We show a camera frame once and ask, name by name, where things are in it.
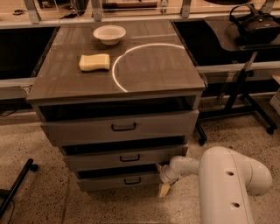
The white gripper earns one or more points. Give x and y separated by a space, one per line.
165 174

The grey bottom drawer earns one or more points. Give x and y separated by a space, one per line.
138 175

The grey drawer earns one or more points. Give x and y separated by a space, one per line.
124 158
138 175
121 128

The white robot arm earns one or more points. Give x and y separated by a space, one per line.
226 181

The grey middle drawer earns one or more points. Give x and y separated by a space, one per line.
124 158

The grey three-drawer cabinet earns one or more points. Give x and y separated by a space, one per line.
150 72

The grey top drawer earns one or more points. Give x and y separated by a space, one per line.
121 128

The black rolling side table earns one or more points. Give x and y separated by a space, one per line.
243 55

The yellow sponge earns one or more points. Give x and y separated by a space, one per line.
94 62

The white bowl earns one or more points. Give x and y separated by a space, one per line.
109 35

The black stand leg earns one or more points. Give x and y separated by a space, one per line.
6 195

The black VR headset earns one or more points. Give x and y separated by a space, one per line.
257 27

